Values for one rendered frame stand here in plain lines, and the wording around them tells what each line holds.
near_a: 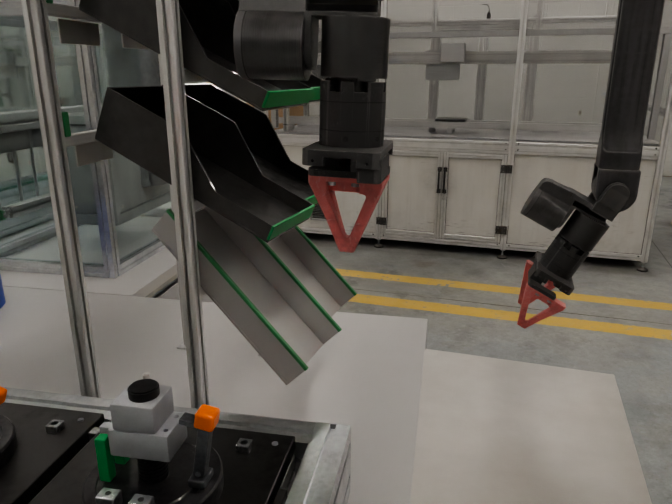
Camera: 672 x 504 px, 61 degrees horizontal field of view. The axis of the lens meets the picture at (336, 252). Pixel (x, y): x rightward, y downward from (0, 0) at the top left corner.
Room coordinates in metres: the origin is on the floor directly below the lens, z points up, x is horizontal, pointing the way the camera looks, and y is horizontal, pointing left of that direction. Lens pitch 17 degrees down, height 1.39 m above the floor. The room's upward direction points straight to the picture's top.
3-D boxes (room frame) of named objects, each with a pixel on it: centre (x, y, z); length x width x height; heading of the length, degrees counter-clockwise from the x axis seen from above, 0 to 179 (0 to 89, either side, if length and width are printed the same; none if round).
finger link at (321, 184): (0.52, -0.01, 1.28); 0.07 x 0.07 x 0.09; 78
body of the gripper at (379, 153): (0.51, -0.01, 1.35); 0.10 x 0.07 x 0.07; 168
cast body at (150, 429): (0.50, 0.20, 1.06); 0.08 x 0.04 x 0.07; 80
